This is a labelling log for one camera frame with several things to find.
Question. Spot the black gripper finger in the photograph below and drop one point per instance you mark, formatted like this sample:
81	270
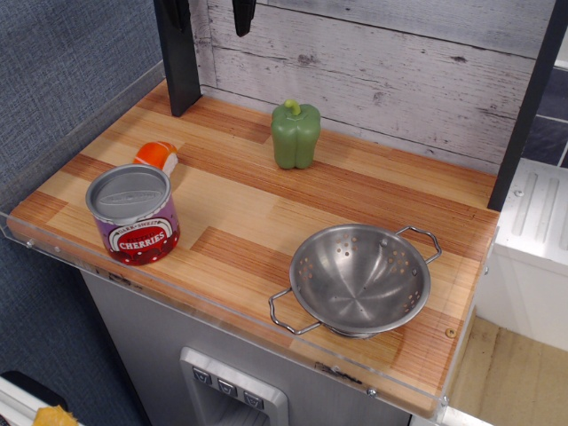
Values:
179	14
243	13

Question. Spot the steel colander pot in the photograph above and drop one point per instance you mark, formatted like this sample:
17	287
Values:
358	280

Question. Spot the purple cherries can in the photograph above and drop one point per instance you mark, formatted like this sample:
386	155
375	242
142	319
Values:
135	213

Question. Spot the green toy bell pepper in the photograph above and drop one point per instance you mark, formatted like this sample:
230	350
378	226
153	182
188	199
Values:
295	132

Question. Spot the orange salmon sushi toy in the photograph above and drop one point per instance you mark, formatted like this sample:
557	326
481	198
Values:
159	154

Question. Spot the grey toy fridge cabinet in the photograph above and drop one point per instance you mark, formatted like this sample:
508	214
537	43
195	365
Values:
188	370

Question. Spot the white toy sink unit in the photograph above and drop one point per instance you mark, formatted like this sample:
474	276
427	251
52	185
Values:
524	285

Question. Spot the white black corner object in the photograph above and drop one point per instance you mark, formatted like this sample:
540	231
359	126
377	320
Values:
22	396

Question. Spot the yellow object at corner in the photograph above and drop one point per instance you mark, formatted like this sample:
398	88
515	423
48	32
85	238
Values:
54	416

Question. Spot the black left support post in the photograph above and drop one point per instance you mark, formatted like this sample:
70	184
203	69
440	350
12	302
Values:
179	60

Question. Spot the black support post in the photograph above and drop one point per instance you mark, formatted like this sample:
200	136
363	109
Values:
544	64
179	60

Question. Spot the black right support post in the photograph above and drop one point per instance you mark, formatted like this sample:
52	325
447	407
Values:
544	64

